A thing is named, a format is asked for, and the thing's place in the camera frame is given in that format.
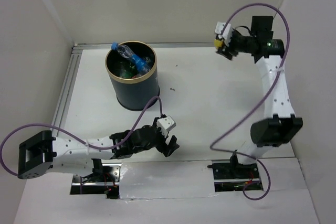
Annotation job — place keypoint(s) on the red-label clear water bottle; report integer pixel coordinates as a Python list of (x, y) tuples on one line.
[(137, 76)]

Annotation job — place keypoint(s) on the dark cylindrical bin gold rim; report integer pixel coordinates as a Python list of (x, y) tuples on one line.
[(134, 94)]

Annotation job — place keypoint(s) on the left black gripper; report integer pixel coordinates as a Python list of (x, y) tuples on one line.
[(166, 149)]

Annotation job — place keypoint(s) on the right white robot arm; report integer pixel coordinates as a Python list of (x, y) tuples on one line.
[(280, 124)]

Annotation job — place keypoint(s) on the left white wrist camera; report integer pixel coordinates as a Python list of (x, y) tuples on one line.
[(165, 124)]

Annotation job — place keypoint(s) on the green plastic bottle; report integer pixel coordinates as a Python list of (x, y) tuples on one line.
[(125, 70)]

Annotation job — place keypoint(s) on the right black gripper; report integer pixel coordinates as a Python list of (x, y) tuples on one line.
[(226, 53)]

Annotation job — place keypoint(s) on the large clear crushed bottle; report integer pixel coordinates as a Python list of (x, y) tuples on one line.
[(149, 61)]

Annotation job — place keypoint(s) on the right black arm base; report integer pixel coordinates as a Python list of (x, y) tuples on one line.
[(230, 176)]

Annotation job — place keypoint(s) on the blue-label clear bottle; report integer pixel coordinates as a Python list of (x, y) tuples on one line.
[(127, 53)]

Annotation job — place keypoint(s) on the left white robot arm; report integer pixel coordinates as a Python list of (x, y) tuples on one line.
[(43, 153)]

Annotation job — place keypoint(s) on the small orange yellow-capped bottle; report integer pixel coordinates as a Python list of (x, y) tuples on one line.
[(218, 43)]

